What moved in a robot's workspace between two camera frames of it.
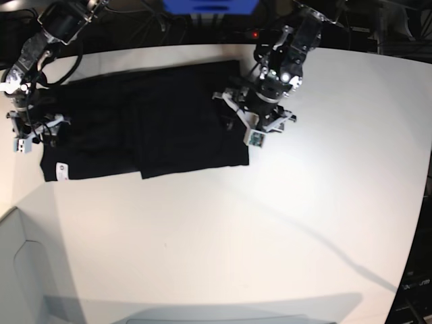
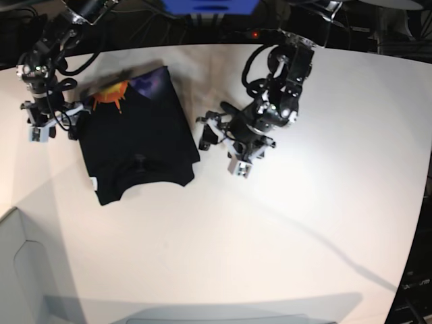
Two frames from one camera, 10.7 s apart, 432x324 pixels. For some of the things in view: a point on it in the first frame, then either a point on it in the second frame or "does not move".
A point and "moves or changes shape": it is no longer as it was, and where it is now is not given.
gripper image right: (260, 99) -> (251, 143)
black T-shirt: (120, 120) moves or changes shape
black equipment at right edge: (412, 304) does not move
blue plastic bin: (210, 7) does not move
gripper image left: (23, 123) -> (44, 109)
